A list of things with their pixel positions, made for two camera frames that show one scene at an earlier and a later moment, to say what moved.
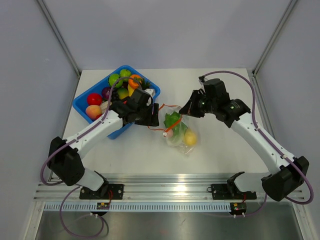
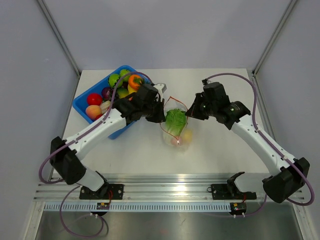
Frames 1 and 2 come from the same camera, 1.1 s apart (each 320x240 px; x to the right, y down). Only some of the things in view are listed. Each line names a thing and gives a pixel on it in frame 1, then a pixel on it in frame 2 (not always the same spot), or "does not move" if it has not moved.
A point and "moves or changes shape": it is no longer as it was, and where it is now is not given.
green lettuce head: [173, 121] moves or changes shape
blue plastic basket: [80, 102] does not move
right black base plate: [230, 191] does not move
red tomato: [98, 116] does not move
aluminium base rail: [151, 188] does not move
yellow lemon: [189, 138] moves or changes shape
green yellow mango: [122, 93] does not move
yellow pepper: [130, 90] does not move
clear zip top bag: [179, 135] moves or changes shape
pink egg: [170, 133] → [173, 142]
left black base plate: [115, 191] does not move
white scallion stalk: [104, 106] does not move
